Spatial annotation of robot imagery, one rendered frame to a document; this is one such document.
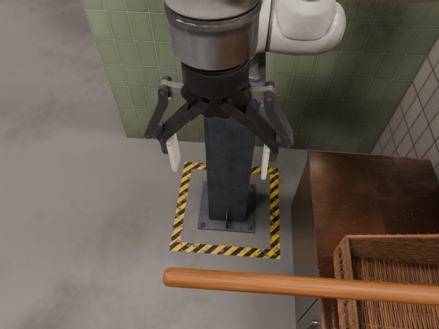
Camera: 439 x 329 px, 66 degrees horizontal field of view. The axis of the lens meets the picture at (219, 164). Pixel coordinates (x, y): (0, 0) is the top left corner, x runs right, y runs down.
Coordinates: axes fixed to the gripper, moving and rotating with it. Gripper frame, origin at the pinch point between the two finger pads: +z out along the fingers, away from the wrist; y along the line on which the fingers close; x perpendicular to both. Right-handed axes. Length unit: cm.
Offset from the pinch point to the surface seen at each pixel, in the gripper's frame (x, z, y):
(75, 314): 0, 130, 73
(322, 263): -16, 75, -32
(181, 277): 13.9, 11.7, 4.6
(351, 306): 1, 62, -37
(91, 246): -35, 130, 77
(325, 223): -32, 75, -35
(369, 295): 13.2, 12.7, -24.4
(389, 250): -20, 67, -53
